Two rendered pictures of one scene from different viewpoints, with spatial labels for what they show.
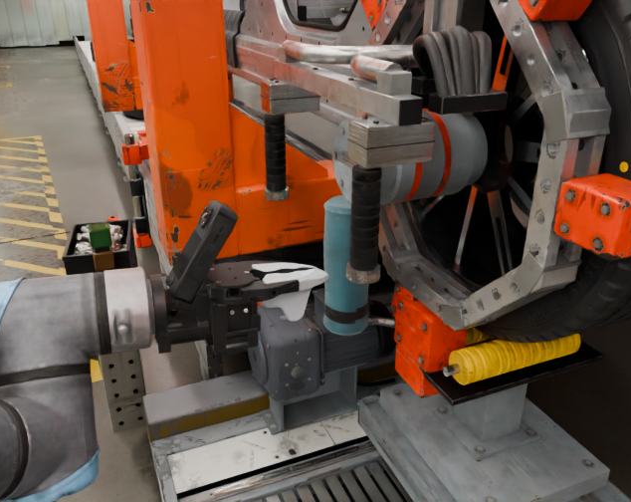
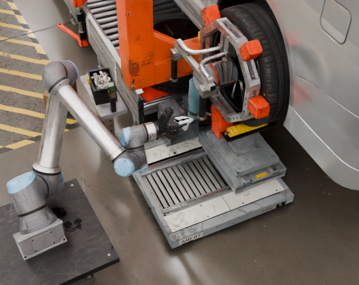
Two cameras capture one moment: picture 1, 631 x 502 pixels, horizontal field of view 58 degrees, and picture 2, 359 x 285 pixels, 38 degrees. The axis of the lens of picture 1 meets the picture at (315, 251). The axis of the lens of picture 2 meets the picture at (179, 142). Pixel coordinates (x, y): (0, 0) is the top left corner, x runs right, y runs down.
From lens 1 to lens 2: 2.02 m
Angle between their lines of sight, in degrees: 21
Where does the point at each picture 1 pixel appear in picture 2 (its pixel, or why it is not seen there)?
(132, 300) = (153, 131)
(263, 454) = (164, 154)
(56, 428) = (142, 158)
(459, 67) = (225, 75)
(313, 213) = (182, 67)
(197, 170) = (141, 60)
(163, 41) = (132, 23)
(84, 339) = (144, 139)
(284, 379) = not seen: hidden behind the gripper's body
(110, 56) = not seen: outside the picture
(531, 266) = (243, 114)
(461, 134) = not seen: hidden behind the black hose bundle
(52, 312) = (138, 135)
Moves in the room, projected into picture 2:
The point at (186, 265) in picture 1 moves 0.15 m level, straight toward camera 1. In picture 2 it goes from (162, 122) to (171, 142)
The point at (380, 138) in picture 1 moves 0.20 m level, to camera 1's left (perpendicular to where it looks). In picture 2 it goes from (206, 93) to (165, 93)
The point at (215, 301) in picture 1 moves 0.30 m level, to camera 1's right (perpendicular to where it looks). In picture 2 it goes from (169, 129) to (228, 128)
